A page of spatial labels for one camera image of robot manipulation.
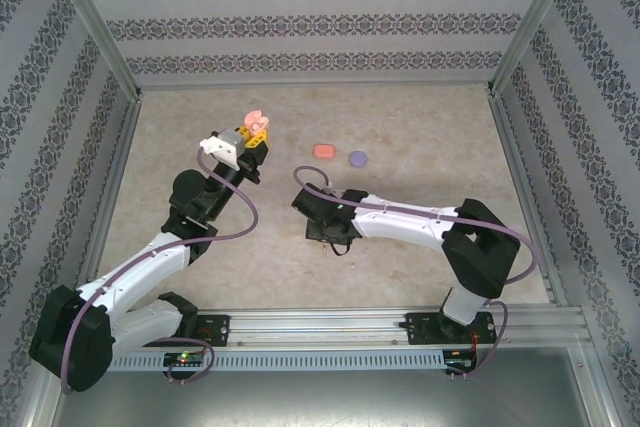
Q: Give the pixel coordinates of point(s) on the pink round earbud charging case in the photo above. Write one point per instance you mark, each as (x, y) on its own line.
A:
(256, 119)

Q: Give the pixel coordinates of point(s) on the coral oblong earbud charging case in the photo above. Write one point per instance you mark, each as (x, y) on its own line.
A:
(324, 151)

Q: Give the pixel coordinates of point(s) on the purple round earbud charging case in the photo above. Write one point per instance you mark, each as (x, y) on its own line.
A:
(358, 159)

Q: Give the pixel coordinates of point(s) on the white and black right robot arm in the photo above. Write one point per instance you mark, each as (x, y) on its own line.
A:
(400, 224)

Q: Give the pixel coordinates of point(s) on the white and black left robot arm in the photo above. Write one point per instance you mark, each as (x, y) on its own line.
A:
(140, 262)

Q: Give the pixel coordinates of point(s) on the circuit board with green light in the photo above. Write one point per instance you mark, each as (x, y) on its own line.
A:
(185, 359)

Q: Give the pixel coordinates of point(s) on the grey metal sheet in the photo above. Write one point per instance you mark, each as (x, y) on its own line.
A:
(320, 402)

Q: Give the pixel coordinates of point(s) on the small circuit board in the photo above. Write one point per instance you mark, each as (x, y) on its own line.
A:
(457, 364)

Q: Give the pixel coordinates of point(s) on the aluminium table side rail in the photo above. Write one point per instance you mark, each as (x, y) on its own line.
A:
(109, 207)
(518, 172)

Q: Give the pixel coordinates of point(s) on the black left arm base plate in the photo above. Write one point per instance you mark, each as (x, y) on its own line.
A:
(215, 329)

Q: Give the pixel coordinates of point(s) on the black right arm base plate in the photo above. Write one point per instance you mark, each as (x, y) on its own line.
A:
(420, 329)

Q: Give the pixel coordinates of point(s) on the aluminium frame post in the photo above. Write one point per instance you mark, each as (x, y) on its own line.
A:
(532, 22)
(102, 22)

